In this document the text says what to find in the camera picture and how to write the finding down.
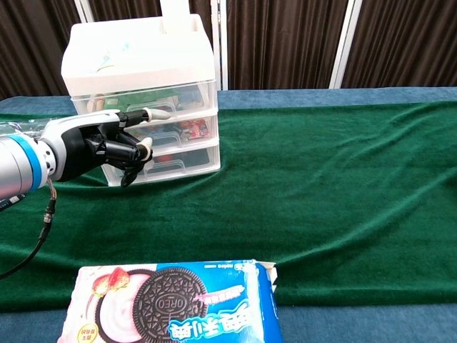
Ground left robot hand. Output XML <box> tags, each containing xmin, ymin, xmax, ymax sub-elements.
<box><xmin>39</xmin><ymin>108</ymin><xmax>172</xmax><ymax>189</ymax></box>

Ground clear drawer with green packets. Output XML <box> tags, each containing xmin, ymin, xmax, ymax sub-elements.
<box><xmin>71</xmin><ymin>80</ymin><xmax>219</xmax><ymax>121</ymax></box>

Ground white plastic drawer unit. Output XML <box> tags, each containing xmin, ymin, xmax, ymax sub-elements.
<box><xmin>60</xmin><ymin>13</ymin><xmax>223</xmax><ymax>187</ymax></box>

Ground clear plastic wrapper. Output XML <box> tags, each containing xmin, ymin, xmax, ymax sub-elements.
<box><xmin>0</xmin><ymin>116</ymin><xmax>72</xmax><ymax>139</ymax></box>

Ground blue Oreo cookie box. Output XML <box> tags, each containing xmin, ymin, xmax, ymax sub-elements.
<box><xmin>56</xmin><ymin>259</ymin><xmax>285</xmax><ymax>343</ymax></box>

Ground dark folding screen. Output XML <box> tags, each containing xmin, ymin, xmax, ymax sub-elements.
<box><xmin>0</xmin><ymin>0</ymin><xmax>457</xmax><ymax>101</ymax></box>

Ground green velvet cloth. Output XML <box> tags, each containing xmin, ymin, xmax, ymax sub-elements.
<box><xmin>0</xmin><ymin>101</ymin><xmax>457</xmax><ymax>314</ymax></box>

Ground blue table cover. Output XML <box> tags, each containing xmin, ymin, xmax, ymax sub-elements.
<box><xmin>0</xmin><ymin>86</ymin><xmax>457</xmax><ymax>343</ymax></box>

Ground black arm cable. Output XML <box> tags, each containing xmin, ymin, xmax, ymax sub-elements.
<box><xmin>0</xmin><ymin>178</ymin><xmax>58</xmax><ymax>279</ymax></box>

